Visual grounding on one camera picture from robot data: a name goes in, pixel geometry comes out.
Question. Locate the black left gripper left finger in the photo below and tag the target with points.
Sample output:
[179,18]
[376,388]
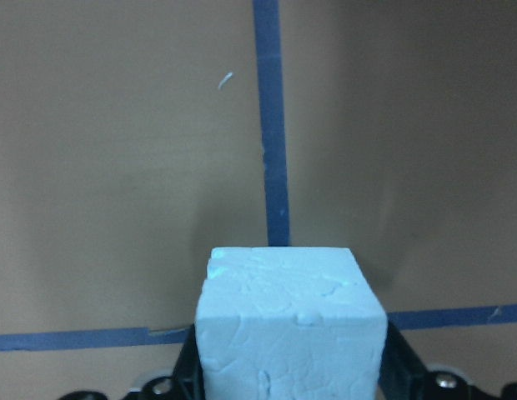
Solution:
[187,377]

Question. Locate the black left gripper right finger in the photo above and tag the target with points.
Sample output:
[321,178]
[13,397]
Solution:
[402,374]

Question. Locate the light blue foam block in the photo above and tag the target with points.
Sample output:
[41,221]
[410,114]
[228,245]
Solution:
[288,323]

